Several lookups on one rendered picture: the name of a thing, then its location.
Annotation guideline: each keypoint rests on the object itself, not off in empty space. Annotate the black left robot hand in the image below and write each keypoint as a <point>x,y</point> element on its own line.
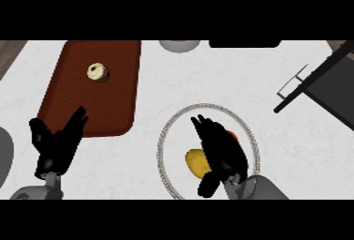
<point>58,146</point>

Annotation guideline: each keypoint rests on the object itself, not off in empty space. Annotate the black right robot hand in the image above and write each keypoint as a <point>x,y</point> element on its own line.
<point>222,146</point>

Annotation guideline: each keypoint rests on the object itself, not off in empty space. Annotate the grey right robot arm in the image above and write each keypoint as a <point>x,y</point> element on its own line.
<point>253,187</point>

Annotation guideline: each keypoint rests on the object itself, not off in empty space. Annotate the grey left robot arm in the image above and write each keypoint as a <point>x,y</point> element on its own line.
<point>42,188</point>

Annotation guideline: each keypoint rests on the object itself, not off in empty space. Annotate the yellow lemon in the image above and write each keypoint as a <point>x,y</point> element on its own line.
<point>197,162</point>

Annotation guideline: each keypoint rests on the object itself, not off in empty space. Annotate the white round placemat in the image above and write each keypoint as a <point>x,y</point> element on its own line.
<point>175,156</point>

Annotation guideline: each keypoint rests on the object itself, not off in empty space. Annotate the brown rectangular placemat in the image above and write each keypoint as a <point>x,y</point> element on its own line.
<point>95,87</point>

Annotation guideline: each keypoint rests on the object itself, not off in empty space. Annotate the dark tiered shelf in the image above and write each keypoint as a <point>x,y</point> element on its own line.
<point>329,84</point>

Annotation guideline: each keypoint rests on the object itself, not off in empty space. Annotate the orange fruit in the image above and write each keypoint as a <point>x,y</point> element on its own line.
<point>232,135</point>

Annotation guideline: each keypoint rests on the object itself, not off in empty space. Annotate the grey rounded object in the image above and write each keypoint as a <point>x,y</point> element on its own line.
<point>5,157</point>

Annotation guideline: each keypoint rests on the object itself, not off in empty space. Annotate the pale can with dark rim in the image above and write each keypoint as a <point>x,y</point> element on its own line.
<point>98,72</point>

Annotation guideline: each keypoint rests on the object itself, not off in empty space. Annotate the brown wooden strip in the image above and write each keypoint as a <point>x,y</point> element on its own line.
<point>9,56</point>

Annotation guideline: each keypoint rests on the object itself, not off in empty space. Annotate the grey round bowl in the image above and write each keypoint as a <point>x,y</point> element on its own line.
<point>180,45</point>

